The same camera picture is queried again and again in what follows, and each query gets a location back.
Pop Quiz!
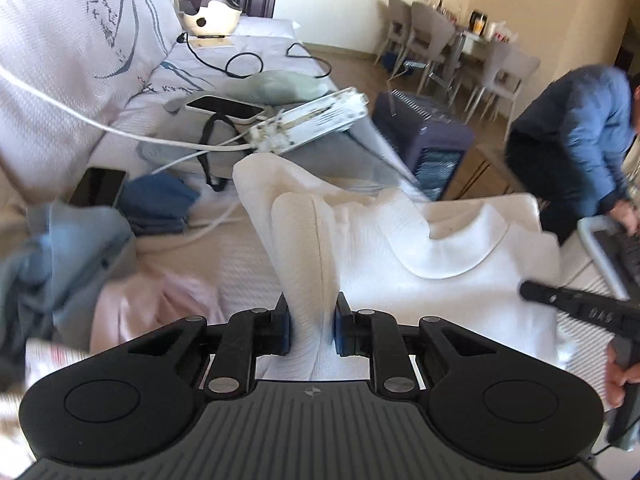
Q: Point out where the white cable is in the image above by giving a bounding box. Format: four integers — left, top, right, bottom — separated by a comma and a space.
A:
0, 67, 257, 154

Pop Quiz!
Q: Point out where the black cable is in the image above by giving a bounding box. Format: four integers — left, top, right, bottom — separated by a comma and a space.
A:
184, 34, 332, 82

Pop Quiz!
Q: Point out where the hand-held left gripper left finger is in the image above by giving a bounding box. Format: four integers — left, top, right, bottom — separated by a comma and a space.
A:
127, 292, 292, 401

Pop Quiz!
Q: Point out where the cream dome toy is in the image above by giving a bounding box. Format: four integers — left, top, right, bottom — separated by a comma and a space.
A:
181, 0, 243, 39

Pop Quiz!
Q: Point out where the dark space heater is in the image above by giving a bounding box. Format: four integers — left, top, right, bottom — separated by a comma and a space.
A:
372, 89, 477, 202

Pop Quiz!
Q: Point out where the white cased tablet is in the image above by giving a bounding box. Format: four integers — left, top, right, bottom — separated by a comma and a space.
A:
184, 93, 267, 124

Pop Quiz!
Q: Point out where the white knit sweater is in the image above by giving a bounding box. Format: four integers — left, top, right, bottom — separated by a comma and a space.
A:
232, 152, 574, 382

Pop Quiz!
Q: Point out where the person's right hand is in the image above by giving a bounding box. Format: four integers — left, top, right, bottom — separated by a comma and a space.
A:
603, 339, 640, 411

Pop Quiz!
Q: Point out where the dining table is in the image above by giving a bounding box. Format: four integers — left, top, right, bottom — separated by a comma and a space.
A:
459, 25, 518, 61

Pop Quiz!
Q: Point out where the printed sofa back cushion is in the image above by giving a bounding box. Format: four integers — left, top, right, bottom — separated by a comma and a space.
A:
0, 0, 184, 202

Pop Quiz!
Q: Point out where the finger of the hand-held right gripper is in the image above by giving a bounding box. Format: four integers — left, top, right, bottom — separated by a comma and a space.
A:
520, 280, 640, 334

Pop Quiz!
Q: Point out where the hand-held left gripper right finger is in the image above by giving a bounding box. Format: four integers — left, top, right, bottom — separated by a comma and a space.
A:
334, 292, 506, 397

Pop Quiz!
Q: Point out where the grey metal frame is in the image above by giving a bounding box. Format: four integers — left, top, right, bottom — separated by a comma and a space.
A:
576, 216, 632, 302

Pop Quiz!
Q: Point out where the pink garment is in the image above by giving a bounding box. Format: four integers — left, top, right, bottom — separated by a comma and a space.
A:
90, 270, 227, 353

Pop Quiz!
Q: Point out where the light blue knit garment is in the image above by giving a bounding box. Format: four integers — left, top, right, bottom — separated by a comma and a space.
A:
0, 200, 137, 358

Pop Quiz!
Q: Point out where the dark blue cloth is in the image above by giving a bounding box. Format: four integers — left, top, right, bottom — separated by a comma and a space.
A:
119, 175, 202, 237

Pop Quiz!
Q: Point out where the black smartphone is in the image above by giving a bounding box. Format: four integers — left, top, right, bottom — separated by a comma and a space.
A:
66, 166, 129, 209

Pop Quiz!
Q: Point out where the cream printed garment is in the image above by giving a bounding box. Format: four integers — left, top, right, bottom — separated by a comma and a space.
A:
22, 339, 88, 378

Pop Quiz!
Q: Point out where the white power strip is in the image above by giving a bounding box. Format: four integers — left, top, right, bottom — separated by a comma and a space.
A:
247, 87, 372, 157

